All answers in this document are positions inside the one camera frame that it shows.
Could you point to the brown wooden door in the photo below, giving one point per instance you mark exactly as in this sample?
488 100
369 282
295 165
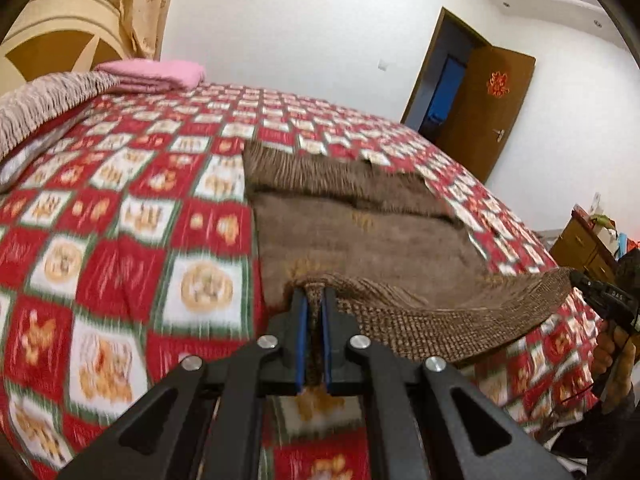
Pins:
482 120

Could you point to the green and white bag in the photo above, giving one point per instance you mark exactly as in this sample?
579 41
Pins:
601 220

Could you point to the wooden cabinet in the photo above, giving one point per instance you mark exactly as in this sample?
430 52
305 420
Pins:
580 245

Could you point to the red paper door decoration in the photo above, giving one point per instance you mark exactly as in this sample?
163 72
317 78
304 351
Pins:
497 84

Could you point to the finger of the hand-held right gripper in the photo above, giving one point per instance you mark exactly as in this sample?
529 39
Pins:
586 287

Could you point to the person's dark clothing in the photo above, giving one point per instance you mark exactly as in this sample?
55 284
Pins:
600 440

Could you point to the striped pillow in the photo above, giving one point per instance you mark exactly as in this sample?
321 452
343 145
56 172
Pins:
45 97

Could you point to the cream and brown bed headboard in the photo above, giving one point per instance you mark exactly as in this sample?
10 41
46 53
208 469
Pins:
60 35

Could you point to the red flat box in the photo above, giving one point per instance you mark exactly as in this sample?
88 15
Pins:
581 210

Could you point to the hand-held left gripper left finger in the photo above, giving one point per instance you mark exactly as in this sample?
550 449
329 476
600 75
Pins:
299 340

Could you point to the red checked printed bed sheet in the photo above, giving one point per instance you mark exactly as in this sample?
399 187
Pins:
125 260

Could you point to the beige patterned curtain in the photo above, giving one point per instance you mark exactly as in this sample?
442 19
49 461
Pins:
145 5

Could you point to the pink folded blanket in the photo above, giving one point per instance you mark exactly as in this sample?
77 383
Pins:
155 74

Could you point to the brown knitted sweater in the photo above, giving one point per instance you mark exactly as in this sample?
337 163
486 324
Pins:
375 230

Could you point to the dark wooden door frame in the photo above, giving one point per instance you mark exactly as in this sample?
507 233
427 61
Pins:
425 70

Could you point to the person's right hand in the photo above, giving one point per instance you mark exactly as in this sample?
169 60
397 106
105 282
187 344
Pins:
612 360

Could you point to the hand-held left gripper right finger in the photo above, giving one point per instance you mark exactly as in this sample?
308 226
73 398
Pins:
327 340

